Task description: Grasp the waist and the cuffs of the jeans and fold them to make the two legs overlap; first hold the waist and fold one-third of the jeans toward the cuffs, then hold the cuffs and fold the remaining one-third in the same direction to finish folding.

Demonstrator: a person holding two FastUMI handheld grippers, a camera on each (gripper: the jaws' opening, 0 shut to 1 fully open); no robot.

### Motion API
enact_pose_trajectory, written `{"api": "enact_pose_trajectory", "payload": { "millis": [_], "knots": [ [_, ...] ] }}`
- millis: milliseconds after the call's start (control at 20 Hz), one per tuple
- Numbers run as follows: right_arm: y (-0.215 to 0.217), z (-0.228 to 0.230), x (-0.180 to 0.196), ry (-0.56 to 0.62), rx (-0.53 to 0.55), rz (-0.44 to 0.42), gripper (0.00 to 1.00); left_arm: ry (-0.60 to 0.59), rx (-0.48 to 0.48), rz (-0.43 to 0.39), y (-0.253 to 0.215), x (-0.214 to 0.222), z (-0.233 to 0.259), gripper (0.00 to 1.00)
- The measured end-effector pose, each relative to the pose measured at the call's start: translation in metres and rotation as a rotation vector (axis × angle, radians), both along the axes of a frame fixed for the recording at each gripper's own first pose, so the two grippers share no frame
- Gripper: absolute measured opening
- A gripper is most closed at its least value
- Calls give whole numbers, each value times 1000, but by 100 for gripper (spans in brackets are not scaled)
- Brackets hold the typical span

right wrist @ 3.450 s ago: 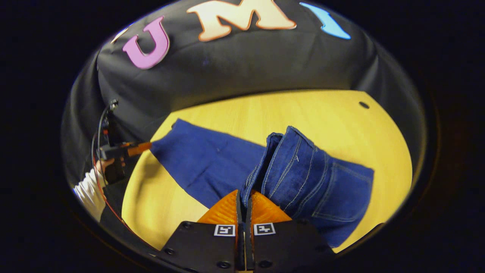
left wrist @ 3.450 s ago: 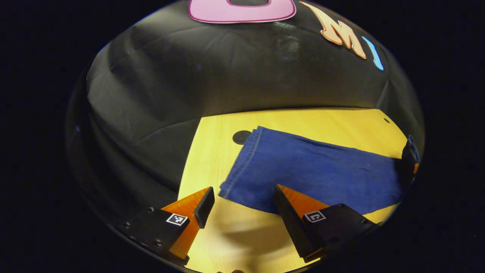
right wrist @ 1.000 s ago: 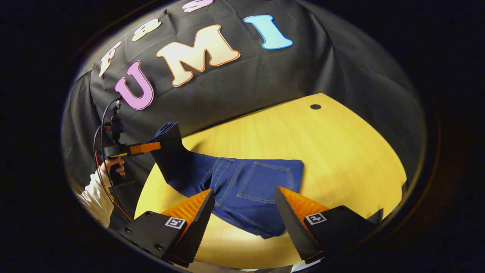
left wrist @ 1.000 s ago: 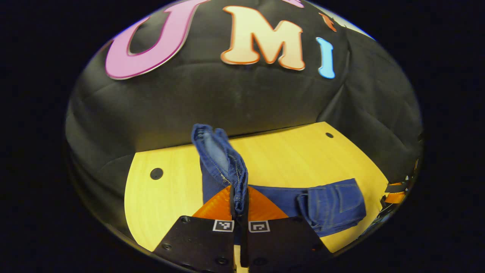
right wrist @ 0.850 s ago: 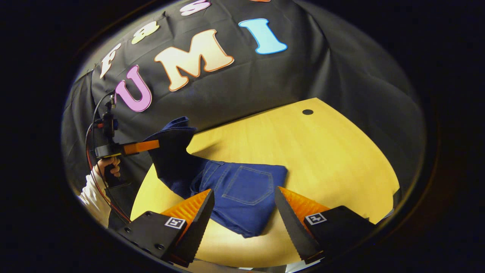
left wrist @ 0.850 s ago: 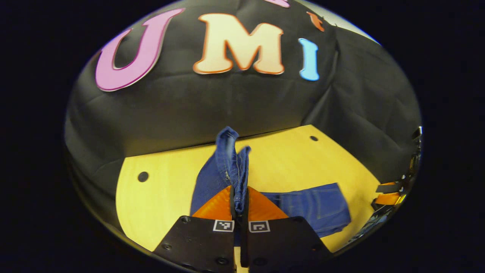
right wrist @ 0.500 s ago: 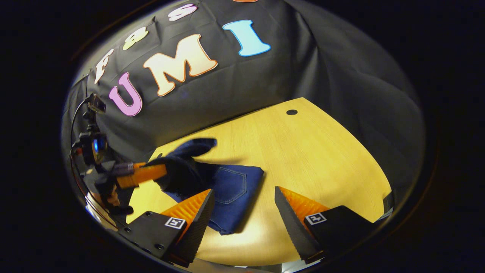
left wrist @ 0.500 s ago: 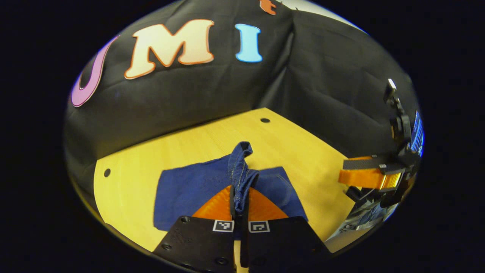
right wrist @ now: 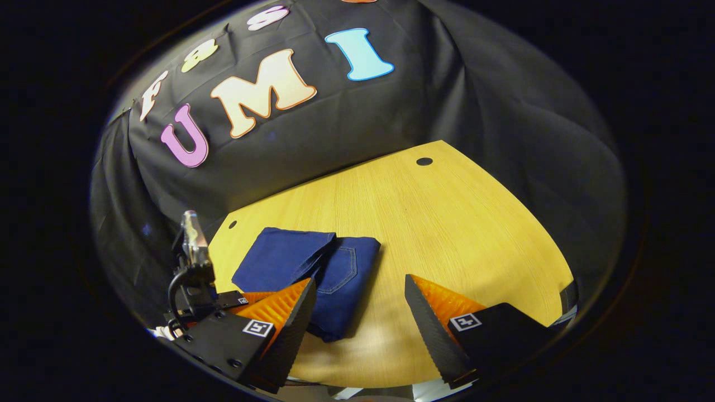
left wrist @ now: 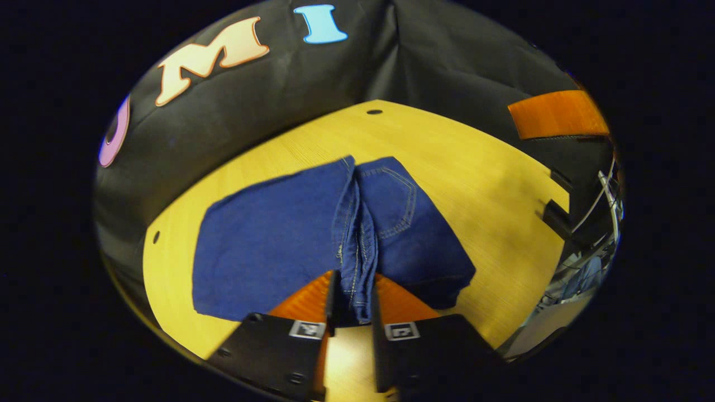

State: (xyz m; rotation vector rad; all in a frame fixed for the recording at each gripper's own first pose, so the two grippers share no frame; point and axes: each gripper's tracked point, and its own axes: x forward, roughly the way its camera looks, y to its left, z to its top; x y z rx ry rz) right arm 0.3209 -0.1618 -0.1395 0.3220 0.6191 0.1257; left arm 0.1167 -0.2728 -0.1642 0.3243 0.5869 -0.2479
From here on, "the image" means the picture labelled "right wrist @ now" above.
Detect blue denim jeans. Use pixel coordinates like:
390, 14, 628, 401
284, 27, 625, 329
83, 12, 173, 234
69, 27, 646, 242
231, 227, 382, 343

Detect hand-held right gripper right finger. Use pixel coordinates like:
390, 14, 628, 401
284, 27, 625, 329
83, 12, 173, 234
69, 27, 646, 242
404, 274, 556, 390

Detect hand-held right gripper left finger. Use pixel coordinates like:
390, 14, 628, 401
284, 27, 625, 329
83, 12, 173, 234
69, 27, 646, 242
173, 277, 317, 394

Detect black backdrop cloth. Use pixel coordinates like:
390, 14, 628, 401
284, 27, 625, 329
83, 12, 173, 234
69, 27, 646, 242
89, 0, 626, 330

